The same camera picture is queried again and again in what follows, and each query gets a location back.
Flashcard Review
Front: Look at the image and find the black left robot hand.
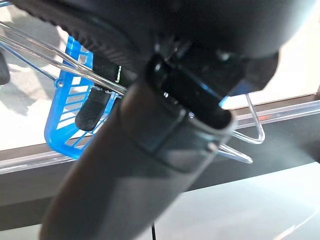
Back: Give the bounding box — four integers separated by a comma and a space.
9, 0, 320, 240

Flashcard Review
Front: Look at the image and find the blue plastic shopping basket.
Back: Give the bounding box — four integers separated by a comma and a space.
0, 21, 266, 165

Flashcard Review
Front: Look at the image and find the black shelf board clear rail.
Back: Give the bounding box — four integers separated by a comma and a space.
149, 159, 320, 240

